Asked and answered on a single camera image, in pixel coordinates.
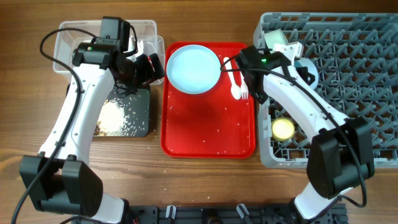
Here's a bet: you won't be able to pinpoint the red plastic tray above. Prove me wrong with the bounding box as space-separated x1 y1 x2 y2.
160 41 257 159

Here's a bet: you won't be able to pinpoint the grey dishwasher rack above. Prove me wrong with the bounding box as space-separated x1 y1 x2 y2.
253 12 397 169

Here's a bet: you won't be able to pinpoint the white napkin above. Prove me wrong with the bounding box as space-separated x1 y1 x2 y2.
128 37 144 58

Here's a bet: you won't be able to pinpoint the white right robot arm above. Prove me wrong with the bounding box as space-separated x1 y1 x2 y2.
232 44 375 223

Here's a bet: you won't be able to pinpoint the clear plastic bin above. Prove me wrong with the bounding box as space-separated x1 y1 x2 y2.
53 20 165 89

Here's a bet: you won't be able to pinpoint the small blue bowl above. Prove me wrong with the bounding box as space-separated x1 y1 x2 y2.
294 58 319 90

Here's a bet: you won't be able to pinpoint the white plastic fork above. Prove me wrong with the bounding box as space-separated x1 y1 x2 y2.
239 71 249 100

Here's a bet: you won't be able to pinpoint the green bowl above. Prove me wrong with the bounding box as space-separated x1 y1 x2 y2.
264 29 288 49

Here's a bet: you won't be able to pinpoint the food scraps with rice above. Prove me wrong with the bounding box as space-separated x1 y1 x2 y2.
93 98 147 137

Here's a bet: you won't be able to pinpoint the black waste tray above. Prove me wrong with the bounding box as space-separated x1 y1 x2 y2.
60 81 152 138

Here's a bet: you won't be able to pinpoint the white plastic spoon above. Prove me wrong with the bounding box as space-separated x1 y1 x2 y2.
223 57 242 100

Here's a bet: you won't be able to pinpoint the light blue plate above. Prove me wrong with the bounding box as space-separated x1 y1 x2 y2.
166 44 221 95

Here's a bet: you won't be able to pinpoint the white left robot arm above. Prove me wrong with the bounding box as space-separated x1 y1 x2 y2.
19 16 165 223

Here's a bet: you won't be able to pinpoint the yellow plastic cup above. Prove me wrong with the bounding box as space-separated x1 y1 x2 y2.
271 118 295 141

